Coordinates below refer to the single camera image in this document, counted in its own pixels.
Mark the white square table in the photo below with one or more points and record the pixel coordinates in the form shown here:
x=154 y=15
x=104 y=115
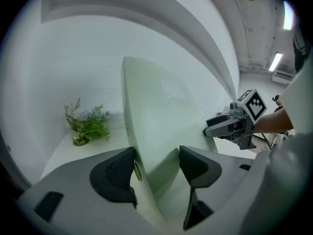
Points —
x=61 y=148

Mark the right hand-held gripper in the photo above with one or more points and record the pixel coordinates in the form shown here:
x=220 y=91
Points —
x=254 y=106

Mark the pale green box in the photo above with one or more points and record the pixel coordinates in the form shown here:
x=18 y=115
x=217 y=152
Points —
x=159 y=119

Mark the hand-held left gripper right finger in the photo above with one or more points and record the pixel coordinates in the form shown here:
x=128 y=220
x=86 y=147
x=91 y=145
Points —
x=200 y=168

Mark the potted flower plant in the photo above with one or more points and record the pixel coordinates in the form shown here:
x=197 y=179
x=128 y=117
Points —
x=85 y=124

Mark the white air conditioner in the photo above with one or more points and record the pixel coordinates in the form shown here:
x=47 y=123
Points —
x=283 y=77

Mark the ceiling light panel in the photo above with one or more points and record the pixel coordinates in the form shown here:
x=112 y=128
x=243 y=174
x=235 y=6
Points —
x=288 y=15
x=275 y=62

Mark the person's right forearm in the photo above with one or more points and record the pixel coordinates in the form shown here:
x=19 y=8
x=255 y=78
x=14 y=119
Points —
x=274 y=121

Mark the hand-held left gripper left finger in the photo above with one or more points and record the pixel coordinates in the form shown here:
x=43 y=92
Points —
x=115 y=175

